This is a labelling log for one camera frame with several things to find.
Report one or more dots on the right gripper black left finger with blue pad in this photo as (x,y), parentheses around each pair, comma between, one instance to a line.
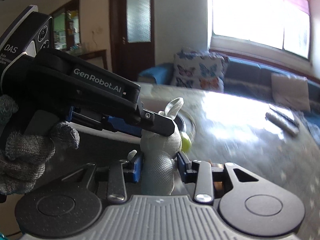
(122,172)

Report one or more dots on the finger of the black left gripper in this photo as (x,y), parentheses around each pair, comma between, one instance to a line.
(114,124)
(154,122)

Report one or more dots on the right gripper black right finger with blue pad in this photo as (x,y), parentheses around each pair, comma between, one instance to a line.
(197,172)

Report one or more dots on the white plush rabbit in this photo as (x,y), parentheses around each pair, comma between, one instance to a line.
(157,178)

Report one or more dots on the green round toy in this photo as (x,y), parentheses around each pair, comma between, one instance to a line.
(186,142)

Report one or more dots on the grey knit gloved hand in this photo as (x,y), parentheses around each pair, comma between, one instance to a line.
(27,143)

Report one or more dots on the grey cardboard box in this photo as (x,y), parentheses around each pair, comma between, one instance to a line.
(99,147)

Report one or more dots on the dark wooden cabinet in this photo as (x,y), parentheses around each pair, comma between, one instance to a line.
(67,35)

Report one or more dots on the butterfly print pillow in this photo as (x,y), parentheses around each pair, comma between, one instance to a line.
(200,70)

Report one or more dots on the grey quilted table cover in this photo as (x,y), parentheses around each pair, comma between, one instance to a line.
(234,129)

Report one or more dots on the white remote control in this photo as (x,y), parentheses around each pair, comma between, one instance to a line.
(282,123)

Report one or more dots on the black remote control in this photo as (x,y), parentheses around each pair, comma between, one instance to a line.
(284,113)

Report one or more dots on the dark wooden door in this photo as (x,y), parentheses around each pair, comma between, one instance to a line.
(132,36)

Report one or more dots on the plain white pillow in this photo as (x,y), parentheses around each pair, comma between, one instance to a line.
(291,91)

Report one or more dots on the window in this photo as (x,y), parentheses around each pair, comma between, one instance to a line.
(279,24)

